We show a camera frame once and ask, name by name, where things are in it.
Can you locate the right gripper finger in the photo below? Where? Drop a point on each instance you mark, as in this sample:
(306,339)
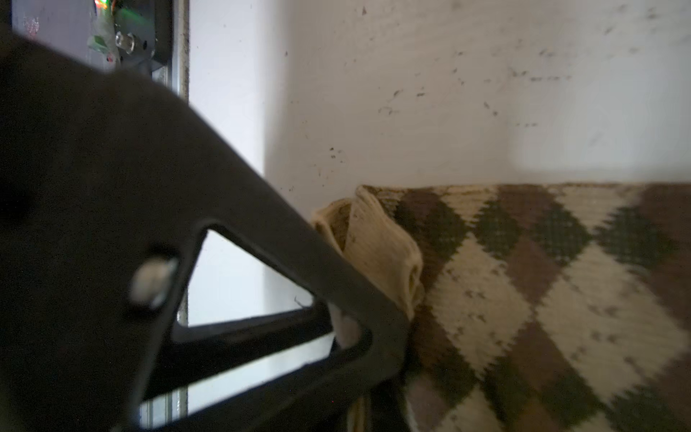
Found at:
(388,409)

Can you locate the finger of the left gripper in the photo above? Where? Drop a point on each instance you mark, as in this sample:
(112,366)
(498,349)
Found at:
(109,186)

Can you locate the beige brown argyle sock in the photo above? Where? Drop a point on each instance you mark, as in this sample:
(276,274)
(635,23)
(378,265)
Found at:
(533,307)

